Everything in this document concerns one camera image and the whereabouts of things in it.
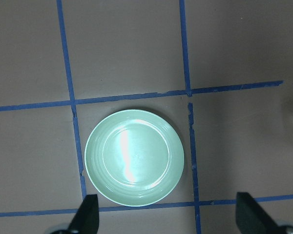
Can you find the blue tape line lower horizontal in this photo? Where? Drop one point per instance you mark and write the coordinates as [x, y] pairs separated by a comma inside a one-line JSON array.
[[153, 206]]

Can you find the light green round plate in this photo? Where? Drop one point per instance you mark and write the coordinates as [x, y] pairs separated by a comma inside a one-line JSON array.
[[134, 158]]

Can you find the blue tape line right vertical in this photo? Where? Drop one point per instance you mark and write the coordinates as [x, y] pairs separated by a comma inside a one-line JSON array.
[[188, 89]]

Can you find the blue tape line vertical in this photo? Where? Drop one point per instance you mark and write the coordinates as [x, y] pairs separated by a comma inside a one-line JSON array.
[[71, 96], [188, 89]]

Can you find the blue tape line left vertical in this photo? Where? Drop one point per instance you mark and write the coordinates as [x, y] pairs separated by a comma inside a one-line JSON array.
[[71, 96]]

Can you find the blue tape line horizontal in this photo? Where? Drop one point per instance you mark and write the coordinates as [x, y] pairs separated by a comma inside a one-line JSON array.
[[153, 206], [171, 93]]

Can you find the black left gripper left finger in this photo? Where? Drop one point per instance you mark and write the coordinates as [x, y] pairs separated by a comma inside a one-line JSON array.
[[86, 219]]

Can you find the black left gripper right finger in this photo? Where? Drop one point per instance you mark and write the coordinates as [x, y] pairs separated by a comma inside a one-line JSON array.
[[251, 218]]

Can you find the blue tape line upper horizontal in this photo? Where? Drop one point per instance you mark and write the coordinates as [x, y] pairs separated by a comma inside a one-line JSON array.
[[171, 93]]

